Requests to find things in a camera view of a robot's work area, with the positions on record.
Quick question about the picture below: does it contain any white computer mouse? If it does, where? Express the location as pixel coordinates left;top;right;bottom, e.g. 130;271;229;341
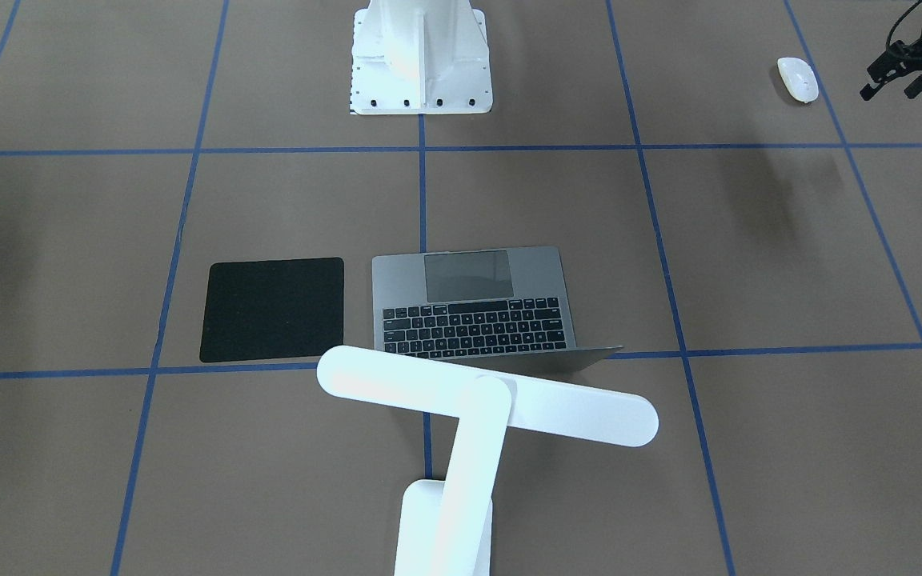
776;56;820;103

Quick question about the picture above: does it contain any grey laptop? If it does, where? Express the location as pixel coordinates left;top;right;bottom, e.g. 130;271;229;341
371;246;619;376

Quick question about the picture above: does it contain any black mouse pad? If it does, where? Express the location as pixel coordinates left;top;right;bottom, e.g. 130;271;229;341
198;258;345;363

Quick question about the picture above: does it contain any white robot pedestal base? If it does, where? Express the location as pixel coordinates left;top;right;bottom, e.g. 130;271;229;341
349;1;494;116

